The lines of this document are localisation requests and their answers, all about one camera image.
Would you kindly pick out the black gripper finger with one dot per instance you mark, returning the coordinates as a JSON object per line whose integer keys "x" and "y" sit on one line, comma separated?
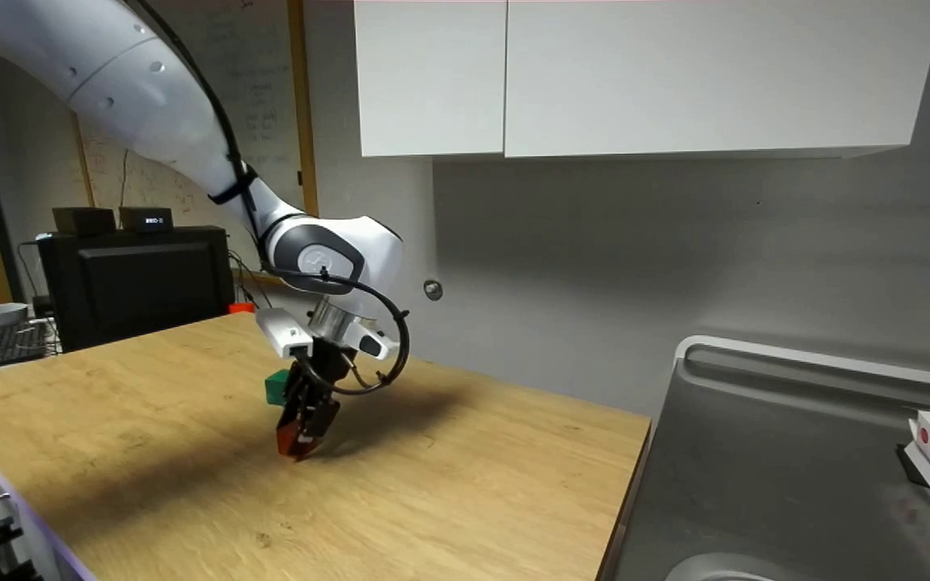
{"x": 323, "y": 420}
{"x": 296, "y": 416}

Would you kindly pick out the round metal wall outlet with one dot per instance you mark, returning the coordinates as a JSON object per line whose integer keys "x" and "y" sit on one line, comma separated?
{"x": 435, "y": 288}

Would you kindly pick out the black keyboard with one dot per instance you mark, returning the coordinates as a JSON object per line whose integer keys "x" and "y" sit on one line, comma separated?
{"x": 15, "y": 345}

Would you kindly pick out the green block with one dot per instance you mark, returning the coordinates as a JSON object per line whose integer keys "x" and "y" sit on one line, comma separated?
{"x": 272, "y": 390}

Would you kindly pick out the orange block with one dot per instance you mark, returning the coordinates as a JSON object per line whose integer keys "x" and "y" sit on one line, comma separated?
{"x": 290, "y": 437}

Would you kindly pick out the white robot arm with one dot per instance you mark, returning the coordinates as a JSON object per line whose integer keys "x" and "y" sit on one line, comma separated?
{"x": 153, "y": 97}

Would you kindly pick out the steel sink counter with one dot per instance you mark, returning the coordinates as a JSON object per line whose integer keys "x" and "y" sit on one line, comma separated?
{"x": 788, "y": 473}

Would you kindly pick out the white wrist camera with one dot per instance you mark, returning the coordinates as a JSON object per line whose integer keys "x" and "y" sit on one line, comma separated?
{"x": 283, "y": 335}

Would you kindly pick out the white wall cabinet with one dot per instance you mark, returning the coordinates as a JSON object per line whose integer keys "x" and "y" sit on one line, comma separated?
{"x": 725, "y": 75}

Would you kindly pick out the black computer monitor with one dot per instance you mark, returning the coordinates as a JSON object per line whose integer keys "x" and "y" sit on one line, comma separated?
{"x": 136, "y": 285}

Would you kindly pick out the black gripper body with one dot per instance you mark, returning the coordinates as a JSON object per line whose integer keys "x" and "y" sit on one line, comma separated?
{"x": 320, "y": 371}

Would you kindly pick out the white wall cabinet door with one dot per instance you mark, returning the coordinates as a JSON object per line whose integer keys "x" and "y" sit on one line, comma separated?
{"x": 431, "y": 75}

